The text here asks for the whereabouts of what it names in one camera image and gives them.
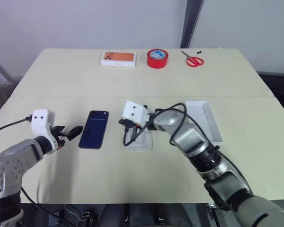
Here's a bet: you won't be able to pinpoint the red handled scissors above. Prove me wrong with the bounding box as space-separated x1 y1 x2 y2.
180 50 205 68

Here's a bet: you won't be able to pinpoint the white phone box tray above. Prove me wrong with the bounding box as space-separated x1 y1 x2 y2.
124 129 154 151

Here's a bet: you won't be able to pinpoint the metal table leg bracket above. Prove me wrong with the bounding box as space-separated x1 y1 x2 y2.
207 202 220 222

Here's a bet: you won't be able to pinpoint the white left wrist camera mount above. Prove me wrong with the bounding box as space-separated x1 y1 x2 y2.
30 108 62 152

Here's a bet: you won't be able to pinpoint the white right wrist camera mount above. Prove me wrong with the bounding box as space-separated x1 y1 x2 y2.
121 100 152 126

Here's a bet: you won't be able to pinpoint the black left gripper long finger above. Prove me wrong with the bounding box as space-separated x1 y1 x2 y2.
65 126 84 141

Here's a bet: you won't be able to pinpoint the dark blue smartphone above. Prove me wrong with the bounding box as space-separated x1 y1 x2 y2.
78 110 110 150

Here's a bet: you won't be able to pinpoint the black office chair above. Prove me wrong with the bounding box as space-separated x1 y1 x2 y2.
257 70 284 113

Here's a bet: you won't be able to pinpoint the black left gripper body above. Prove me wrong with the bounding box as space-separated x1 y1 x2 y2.
50 127 67 149

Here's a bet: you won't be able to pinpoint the dark grey wall pillar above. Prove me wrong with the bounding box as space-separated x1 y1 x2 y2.
180 0 204 49

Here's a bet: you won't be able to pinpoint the black box with connector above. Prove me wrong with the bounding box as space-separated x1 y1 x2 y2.
77 207 94 227

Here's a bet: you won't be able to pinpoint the white box with orange print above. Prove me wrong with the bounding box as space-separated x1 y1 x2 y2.
99 50 138 70

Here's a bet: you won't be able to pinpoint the red tape roll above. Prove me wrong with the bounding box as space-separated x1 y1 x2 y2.
146 48 169 70

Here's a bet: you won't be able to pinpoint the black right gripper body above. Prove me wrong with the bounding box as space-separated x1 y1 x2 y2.
118 119 148 133

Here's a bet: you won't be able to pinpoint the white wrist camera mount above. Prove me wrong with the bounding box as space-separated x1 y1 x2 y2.
121 100 152 126
30 108 62 152

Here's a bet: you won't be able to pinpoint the white phone box lid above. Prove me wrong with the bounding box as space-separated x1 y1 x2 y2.
185 100 224 143

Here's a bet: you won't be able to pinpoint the black floor cable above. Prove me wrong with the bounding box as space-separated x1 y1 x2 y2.
20 185 79 227

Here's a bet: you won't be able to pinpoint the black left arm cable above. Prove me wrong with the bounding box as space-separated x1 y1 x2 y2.
0 115 33 138

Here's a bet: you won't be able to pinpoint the dark metal stand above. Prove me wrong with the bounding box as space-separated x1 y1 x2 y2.
0 55 18 121

